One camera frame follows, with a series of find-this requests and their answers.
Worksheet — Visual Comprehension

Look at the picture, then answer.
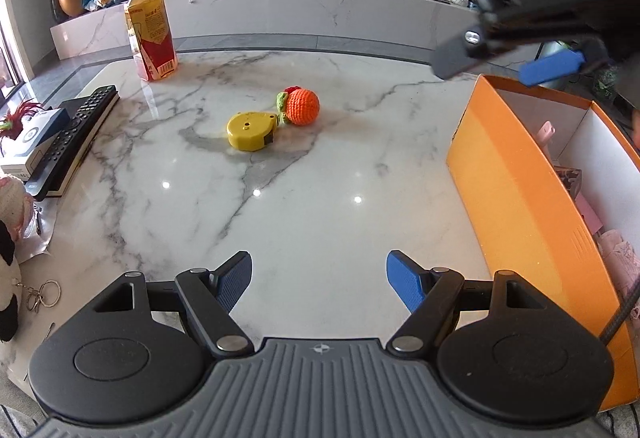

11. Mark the pink cloth pouch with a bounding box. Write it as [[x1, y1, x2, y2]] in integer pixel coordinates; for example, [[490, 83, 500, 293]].
[[598, 230, 639, 300]]

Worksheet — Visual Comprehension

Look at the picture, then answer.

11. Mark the marble tv cabinet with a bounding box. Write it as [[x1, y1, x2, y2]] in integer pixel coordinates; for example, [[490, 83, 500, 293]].
[[49, 0, 482, 64]]

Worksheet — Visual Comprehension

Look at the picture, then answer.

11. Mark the pink plastic bottle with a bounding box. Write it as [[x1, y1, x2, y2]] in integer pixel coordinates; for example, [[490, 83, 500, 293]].
[[535, 121, 555, 161]]

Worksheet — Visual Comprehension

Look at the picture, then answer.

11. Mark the orange white storage box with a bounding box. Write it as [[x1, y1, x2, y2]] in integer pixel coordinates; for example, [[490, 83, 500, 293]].
[[444, 72, 640, 414]]

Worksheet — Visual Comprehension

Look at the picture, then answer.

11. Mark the orange crochet ball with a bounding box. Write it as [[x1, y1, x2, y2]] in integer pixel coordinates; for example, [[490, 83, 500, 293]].
[[276, 86, 320, 127]]

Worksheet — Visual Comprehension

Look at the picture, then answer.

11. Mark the pink notebook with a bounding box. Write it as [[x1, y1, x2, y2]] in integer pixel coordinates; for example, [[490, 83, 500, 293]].
[[574, 192, 603, 235]]

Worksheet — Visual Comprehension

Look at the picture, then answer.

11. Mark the yellow tape measure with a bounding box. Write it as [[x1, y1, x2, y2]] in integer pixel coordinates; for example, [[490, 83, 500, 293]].
[[226, 112, 279, 152]]

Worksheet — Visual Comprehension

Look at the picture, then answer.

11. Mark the black remote control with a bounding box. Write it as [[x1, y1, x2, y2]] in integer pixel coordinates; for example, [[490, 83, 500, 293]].
[[25, 84, 119, 202]]

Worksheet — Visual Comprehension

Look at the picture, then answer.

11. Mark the iced tea bottle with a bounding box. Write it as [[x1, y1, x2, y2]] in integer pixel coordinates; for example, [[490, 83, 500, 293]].
[[124, 0, 178, 82]]

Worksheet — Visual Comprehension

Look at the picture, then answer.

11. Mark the metal key ring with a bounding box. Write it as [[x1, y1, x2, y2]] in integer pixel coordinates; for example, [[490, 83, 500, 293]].
[[16, 277, 63, 315]]

